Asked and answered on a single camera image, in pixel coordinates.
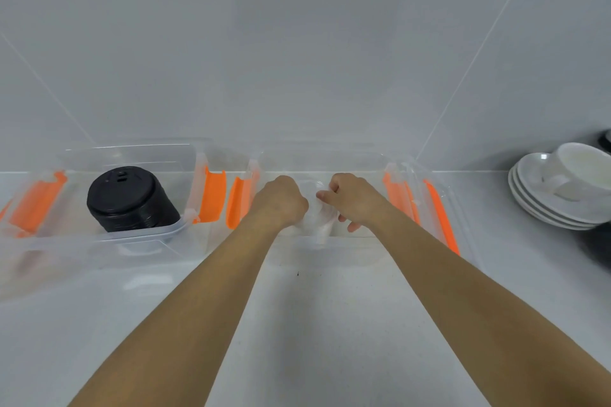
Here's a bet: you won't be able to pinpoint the stack of clear plastic cups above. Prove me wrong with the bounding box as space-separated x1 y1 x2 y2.
293 180 341 248

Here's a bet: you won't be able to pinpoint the person's right hand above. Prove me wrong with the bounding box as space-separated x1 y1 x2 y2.
316 173 393 234

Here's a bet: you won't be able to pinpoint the stack of black cup lids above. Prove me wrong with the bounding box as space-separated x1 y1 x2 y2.
86 166 181 233

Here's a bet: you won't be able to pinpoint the clear storage box, clear cups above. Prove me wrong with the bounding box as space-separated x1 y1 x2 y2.
205 143 478 274

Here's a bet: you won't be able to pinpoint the clear storage box, black lids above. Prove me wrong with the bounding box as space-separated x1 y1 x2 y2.
0 137 254 302

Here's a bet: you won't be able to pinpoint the person's left hand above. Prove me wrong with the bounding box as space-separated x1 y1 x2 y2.
248 175 310 232

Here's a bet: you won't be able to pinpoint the orange box latch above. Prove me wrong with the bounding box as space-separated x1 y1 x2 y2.
0 170 68 237
225 170 261 230
382 172 461 257
195 165 227 224

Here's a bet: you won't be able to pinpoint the person's left forearm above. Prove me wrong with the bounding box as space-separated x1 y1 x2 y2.
67 209 289 407

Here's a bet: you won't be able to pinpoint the person's right forearm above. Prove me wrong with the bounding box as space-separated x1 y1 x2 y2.
368 204 611 407

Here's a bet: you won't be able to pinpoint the white saucer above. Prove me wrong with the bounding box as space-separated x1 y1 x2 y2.
508 168 597 231
516 152 611 224
511 161 607 228

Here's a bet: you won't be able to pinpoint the white ceramic cup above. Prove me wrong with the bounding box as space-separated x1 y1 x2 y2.
542 142 611 203

